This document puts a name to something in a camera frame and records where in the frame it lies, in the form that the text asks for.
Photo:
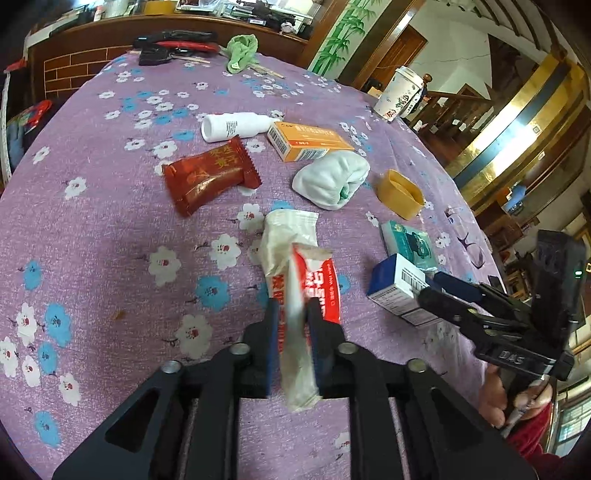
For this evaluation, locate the red white wet-wipe packet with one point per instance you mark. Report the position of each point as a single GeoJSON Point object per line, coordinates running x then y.
{"type": "Point", "coordinates": [310, 273]}

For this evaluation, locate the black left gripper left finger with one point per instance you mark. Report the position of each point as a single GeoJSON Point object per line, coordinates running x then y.
{"type": "Point", "coordinates": [182, 422]}

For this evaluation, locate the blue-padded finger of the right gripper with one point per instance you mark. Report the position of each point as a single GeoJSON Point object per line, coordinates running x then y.
{"type": "Point", "coordinates": [461, 286]}

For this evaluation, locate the teal tissue packet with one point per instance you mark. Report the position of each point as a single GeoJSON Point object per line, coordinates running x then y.
{"type": "Point", "coordinates": [414, 245]}

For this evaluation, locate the eyeglasses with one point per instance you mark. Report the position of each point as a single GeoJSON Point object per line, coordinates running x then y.
{"type": "Point", "coordinates": [467, 240]}

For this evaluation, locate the black red tool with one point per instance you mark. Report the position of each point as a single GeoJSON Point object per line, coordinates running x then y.
{"type": "Point", "coordinates": [159, 48]}

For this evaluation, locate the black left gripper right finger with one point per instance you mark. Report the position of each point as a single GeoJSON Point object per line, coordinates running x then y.
{"type": "Point", "coordinates": [405, 421]}

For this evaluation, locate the purple floral tablecloth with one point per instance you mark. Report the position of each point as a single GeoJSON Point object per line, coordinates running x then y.
{"type": "Point", "coordinates": [102, 281]}

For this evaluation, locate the brown wooden door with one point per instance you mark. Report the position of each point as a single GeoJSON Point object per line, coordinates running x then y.
{"type": "Point", "coordinates": [402, 53]}

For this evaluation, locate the white patterned paper cup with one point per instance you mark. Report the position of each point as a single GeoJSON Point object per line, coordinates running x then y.
{"type": "Point", "coordinates": [404, 86]}

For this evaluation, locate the dark red snack wrapper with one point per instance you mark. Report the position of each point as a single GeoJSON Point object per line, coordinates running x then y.
{"type": "Point", "coordinates": [196, 180]}

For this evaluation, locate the wooden stair railing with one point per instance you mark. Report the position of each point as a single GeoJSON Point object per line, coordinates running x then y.
{"type": "Point", "coordinates": [451, 117]}

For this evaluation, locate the blue white medicine box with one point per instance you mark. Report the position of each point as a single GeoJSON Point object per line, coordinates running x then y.
{"type": "Point", "coordinates": [395, 284]}

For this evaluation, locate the white plastic bottle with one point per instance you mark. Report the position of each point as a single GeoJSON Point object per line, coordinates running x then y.
{"type": "Point", "coordinates": [222, 127]}

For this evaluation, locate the person's right hand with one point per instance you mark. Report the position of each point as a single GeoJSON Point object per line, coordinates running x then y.
{"type": "Point", "coordinates": [493, 400]}

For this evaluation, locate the green cloth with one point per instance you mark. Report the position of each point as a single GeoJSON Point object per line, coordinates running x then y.
{"type": "Point", "coordinates": [241, 52]}

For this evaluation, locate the white rolled sock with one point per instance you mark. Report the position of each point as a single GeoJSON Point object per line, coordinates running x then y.
{"type": "Point", "coordinates": [330, 182]}

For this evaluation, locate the orange medicine box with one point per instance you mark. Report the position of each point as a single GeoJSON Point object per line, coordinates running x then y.
{"type": "Point", "coordinates": [296, 142]}

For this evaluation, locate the white crumpled plastic wrapper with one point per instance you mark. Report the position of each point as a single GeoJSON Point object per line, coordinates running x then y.
{"type": "Point", "coordinates": [282, 228]}

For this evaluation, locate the yellow plastic cup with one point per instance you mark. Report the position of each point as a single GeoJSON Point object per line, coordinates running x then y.
{"type": "Point", "coordinates": [400, 194]}

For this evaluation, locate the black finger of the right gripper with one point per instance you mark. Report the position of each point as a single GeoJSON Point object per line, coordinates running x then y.
{"type": "Point", "coordinates": [457, 313]}

